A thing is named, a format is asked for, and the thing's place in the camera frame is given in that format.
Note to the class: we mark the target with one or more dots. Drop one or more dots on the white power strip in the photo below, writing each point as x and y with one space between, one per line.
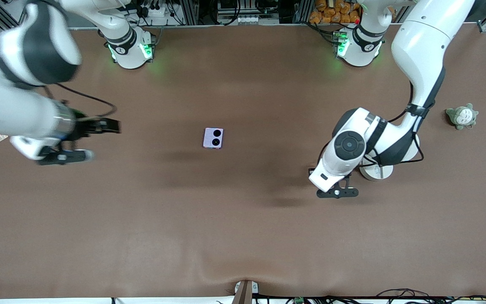
251 19

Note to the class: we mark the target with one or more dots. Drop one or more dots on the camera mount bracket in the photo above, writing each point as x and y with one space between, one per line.
245 291

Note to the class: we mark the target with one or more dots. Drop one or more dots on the grey-green Totoro plush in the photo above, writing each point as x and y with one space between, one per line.
462 117

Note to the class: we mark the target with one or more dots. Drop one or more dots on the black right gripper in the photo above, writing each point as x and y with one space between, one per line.
83 127

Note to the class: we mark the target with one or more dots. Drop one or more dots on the lilac flip phone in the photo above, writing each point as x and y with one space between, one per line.
213 138

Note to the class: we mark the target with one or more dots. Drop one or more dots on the brown plush toy with tag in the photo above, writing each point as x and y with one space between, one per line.
1 137

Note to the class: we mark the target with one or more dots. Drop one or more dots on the power strip with plugs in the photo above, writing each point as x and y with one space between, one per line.
154 9

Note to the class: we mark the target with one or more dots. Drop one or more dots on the white round desk lamp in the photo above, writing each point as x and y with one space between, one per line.
378 172

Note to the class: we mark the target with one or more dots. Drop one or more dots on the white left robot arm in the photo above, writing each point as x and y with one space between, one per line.
420 42

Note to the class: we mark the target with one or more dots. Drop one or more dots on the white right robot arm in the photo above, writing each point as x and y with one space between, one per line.
15 114

